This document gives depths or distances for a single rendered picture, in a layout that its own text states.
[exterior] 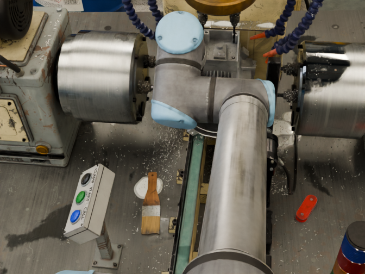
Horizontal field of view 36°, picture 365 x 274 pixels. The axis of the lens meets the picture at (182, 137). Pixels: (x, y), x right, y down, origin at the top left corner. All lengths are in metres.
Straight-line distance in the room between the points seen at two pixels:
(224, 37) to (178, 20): 0.45
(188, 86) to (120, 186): 0.62
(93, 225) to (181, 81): 0.38
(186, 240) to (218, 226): 0.66
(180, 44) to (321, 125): 0.51
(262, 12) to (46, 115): 0.66
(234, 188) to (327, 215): 0.82
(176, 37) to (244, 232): 0.49
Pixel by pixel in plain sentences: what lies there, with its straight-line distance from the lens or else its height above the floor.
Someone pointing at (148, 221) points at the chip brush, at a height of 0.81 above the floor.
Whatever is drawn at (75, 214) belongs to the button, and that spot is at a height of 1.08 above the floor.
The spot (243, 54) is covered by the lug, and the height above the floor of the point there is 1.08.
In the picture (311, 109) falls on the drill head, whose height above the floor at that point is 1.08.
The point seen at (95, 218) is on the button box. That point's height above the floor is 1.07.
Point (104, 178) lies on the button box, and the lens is 1.29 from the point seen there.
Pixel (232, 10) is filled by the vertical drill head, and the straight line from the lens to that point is 1.30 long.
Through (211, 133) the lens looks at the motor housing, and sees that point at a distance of 1.52.
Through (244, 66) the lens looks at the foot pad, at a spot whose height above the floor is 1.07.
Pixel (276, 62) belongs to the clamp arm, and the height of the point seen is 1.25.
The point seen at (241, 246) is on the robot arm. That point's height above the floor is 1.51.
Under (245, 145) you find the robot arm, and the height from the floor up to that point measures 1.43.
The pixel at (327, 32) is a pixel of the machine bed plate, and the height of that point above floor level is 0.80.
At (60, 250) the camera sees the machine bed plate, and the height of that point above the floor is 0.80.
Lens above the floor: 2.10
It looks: 50 degrees down
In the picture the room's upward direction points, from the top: 4 degrees counter-clockwise
